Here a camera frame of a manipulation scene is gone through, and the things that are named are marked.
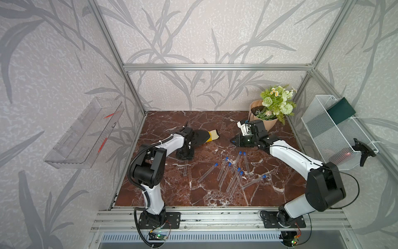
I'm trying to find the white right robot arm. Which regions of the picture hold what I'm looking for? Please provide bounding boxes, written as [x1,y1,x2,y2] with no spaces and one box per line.
[230,119,346,222]

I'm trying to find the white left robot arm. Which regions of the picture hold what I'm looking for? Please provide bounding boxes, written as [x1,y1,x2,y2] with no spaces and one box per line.
[127,127,194,216]

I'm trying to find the beige flower pot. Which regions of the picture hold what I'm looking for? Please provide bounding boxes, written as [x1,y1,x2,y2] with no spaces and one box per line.
[248,100,278,131]

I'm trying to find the green white artificial flowers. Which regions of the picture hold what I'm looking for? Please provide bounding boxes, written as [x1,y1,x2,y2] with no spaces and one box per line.
[260,85,297,125]

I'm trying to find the dark green card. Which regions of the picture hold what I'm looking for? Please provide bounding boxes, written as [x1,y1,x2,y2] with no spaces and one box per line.
[326,98,356,125]

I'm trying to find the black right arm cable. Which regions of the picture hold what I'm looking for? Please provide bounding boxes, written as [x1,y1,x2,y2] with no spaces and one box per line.
[270,144,360,210]

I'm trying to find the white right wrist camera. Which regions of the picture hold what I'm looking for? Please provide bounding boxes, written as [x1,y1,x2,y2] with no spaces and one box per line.
[237,119,251,136]

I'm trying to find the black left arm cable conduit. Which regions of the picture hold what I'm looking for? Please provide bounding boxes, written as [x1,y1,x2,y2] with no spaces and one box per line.
[126,136,173,195]

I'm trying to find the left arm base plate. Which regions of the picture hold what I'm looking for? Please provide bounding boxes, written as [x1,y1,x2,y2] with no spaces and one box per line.
[138,211,181,229]

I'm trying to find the white wire mesh basket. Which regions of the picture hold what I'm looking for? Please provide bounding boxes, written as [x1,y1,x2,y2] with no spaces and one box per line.
[302,95,379,171]

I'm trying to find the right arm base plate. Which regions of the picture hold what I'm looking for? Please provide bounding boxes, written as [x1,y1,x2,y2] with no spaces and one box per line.
[260,210,307,228]

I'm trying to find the aluminium front rail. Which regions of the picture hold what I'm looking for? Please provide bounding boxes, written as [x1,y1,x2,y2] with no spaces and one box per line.
[91,206,352,232]

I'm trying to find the clear acrylic wall shelf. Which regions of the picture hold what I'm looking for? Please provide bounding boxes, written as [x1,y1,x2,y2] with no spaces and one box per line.
[44,97,124,169]

